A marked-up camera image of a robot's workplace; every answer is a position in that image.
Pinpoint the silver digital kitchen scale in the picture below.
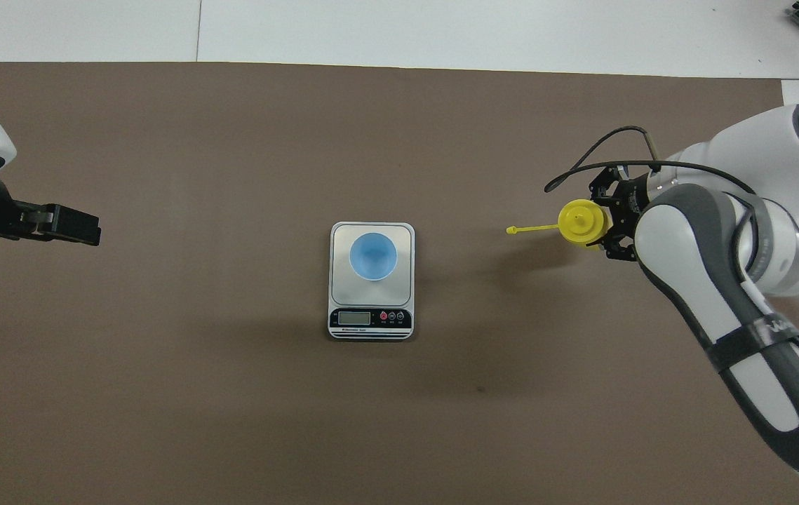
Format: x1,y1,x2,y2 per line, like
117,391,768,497
328,222,415,342

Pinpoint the brown paper mat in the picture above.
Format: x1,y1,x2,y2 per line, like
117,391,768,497
0,62,799,505

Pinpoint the yellow squeeze bottle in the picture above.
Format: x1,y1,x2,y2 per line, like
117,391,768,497
506,199,610,248

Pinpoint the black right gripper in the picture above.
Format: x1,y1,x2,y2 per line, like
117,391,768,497
585,166,652,262

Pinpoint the light blue plastic cup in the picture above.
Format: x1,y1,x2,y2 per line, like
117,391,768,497
349,232,398,282

